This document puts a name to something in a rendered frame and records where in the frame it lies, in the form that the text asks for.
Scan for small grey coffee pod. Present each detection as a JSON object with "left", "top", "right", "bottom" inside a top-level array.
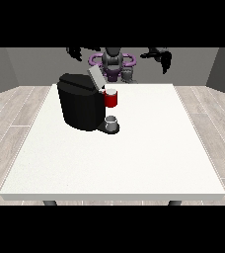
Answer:
[{"left": 120, "top": 67, "right": 134, "bottom": 84}]

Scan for red pod holder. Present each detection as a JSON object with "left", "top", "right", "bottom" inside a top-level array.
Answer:
[{"left": 103, "top": 88, "right": 119, "bottom": 109}]

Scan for pale grey machine lid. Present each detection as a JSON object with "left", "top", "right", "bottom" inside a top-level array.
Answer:
[{"left": 87, "top": 64, "right": 107, "bottom": 90}]

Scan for black coffee machine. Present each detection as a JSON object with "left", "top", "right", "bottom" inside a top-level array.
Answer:
[{"left": 56, "top": 72, "right": 120, "bottom": 134}]

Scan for grey robot trunk, purple rings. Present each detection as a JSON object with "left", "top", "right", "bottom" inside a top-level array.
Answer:
[{"left": 88, "top": 47, "right": 138, "bottom": 83}]

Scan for small grey cup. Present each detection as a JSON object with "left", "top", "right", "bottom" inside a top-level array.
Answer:
[{"left": 104, "top": 115, "right": 119, "bottom": 132}]

